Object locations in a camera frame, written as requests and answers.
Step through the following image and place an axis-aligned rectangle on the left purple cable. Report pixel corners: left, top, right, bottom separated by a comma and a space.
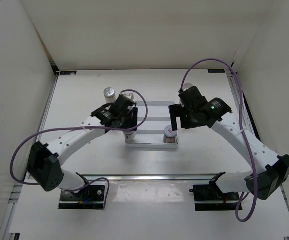
10, 89, 149, 198

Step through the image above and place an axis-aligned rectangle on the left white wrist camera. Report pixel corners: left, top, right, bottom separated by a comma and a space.
122, 92, 134, 101

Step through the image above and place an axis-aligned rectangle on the purple cable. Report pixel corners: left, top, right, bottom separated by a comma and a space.
180, 58, 258, 223
10, 89, 149, 198

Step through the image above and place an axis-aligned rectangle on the white divided organizer tray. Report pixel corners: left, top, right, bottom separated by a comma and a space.
125, 101, 179, 151

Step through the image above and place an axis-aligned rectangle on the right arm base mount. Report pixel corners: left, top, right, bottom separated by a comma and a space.
189, 185, 240, 212

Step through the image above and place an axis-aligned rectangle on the tall white shaker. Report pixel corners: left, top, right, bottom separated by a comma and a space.
103, 87, 117, 104
182, 83, 194, 91

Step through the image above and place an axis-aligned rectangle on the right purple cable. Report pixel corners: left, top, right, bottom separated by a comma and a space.
180, 58, 258, 223

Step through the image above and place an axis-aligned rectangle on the short spice jar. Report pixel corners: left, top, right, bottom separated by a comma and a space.
163, 125, 178, 144
123, 130, 137, 140

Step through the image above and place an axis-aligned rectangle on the right tall white shaker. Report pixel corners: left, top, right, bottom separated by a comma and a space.
182, 83, 194, 91

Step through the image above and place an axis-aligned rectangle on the aluminium front rail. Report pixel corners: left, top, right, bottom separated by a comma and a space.
83, 174, 216, 181

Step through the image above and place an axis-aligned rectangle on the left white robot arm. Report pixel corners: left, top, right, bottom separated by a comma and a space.
27, 94, 138, 200

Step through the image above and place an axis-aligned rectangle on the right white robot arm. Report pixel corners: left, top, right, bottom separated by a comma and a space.
169, 86, 289, 200

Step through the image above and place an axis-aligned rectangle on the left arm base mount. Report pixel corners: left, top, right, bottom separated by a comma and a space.
58, 175, 110, 210

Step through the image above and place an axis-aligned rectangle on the left tall white shaker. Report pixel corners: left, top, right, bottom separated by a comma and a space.
103, 87, 117, 104

